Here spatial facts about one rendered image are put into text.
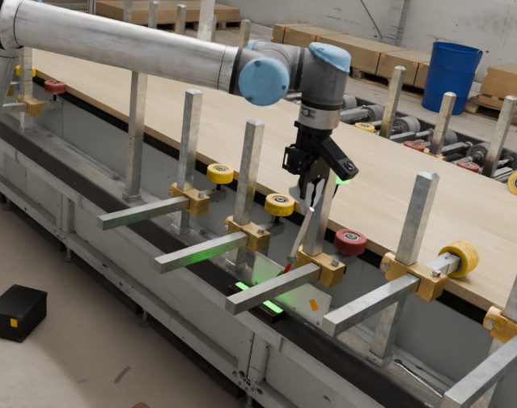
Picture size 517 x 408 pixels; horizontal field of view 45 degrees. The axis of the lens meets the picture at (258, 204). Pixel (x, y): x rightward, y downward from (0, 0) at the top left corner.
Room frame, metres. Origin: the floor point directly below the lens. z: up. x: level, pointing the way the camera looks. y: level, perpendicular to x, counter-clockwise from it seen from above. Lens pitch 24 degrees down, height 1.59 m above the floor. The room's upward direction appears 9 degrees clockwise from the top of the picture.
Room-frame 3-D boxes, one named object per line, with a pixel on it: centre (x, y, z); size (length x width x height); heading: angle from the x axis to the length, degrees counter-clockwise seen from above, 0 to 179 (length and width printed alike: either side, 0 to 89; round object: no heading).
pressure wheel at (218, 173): (1.76, 0.13, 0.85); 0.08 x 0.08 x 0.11
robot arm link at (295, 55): (1.31, 0.01, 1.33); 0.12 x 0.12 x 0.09; 89
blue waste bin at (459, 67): (6.99, -1.90, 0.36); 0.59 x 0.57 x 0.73; 144
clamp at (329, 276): (1.36, -0.17, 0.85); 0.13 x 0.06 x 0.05; 49
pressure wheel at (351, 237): (1.43, -0.25, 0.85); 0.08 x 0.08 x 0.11
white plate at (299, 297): (1.38, -0.11, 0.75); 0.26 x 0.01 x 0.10; 49
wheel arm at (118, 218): (1.61, 0.26, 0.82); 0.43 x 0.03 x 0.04; 139
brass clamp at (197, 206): (1.69, 0.21, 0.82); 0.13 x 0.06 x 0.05; 49
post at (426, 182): (1.21, -0.34, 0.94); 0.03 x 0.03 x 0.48; 49
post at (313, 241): (1.38, -0.15, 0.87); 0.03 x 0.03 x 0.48; 49
